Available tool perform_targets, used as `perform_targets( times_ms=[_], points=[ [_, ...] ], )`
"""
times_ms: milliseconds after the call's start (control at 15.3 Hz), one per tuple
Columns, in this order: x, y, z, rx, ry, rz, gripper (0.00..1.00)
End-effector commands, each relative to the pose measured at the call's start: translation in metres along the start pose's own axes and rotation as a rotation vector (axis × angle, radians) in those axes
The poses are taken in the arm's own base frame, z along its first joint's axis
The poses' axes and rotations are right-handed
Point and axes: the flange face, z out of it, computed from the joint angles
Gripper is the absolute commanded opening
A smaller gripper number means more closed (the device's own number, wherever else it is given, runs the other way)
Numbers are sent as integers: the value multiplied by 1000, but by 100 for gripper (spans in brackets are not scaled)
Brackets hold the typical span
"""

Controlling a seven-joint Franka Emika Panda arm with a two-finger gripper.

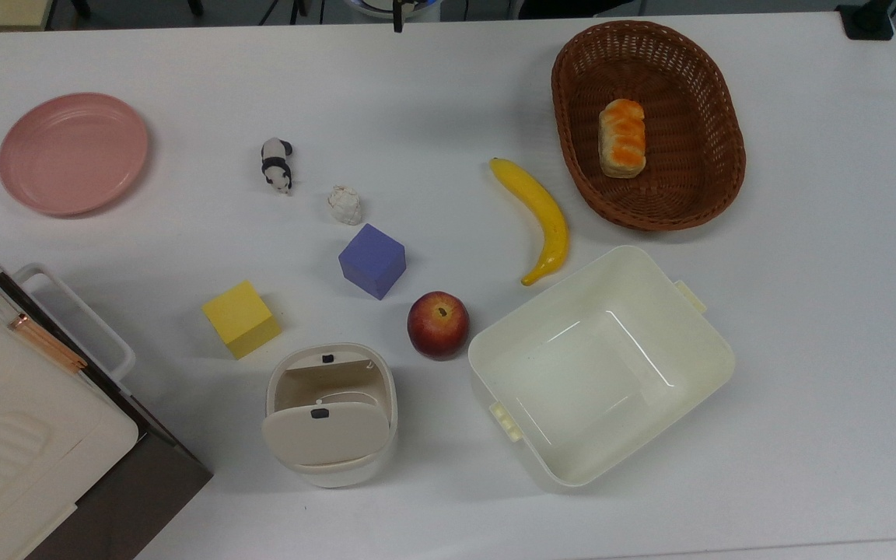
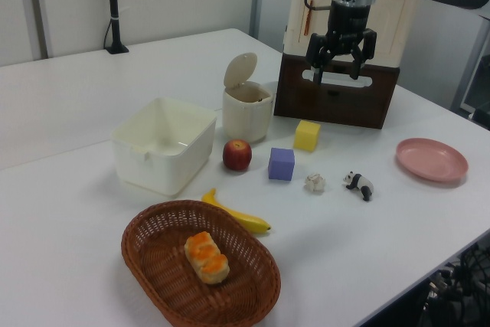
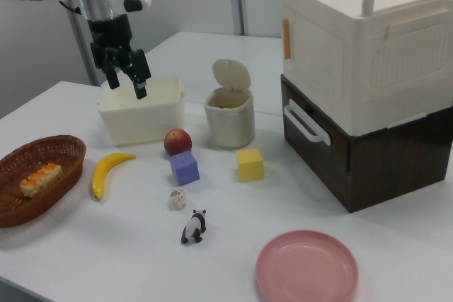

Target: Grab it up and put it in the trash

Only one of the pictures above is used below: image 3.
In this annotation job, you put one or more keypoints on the yellow foam cube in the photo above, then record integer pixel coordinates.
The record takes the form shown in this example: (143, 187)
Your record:
(250, 165)

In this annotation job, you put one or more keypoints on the brown wicker basket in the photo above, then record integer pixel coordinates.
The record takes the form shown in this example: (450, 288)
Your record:
(63, 153)

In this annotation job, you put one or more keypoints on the white paper ball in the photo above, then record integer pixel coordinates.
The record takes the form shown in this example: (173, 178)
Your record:
(178, 198)

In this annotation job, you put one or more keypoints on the purple foam cube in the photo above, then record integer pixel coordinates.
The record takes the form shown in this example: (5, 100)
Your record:
(184, 169)

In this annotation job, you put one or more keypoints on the pink plate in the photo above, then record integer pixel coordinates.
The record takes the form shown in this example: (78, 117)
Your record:
(306, 266)

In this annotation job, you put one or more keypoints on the panda figurine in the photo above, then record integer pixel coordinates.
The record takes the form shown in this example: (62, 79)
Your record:
(194, 226)

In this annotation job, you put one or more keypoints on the red apple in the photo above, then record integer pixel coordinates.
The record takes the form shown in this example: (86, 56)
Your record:
(178, 142)

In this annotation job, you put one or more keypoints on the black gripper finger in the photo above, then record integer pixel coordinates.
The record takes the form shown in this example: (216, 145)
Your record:
(112, 75)
(141, 72)

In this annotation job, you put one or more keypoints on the yellow banana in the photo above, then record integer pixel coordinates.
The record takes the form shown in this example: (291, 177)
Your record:
(104, 171)

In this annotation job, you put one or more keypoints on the cream trash can with lid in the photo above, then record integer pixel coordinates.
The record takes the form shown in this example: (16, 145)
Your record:
(230, 121)

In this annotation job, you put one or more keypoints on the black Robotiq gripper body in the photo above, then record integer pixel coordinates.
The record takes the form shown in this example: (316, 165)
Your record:
(108, 36)

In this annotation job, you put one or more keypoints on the bread with orange topping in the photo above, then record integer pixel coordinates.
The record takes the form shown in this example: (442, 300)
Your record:
(40, 180)

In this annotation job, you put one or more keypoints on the open cream plastic bin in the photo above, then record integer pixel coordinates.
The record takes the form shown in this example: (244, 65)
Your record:
(141, 121)

